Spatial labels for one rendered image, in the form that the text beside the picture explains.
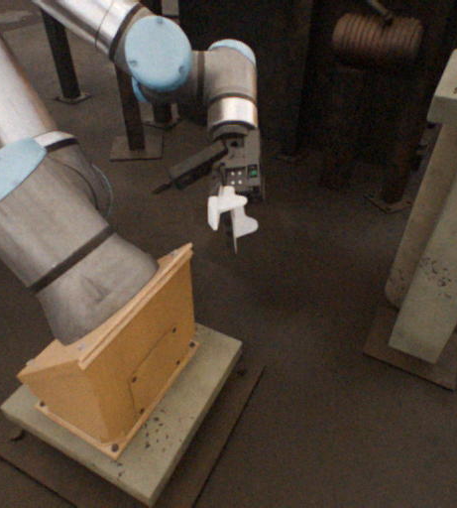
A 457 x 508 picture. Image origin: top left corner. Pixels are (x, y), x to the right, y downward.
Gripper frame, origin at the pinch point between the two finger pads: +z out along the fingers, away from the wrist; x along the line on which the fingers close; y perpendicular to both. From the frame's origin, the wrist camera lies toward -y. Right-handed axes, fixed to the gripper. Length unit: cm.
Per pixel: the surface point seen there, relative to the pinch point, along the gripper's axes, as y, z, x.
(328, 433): 15.5, 32.2, 25.9
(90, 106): -86, -101, 96
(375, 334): 28, 13, 41
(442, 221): 37.1, -4.7, 10.7
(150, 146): -48, -67, 80
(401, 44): 40, -62, 36
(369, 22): 33, -70, 36
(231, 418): -2.9, 29.5, 21.3
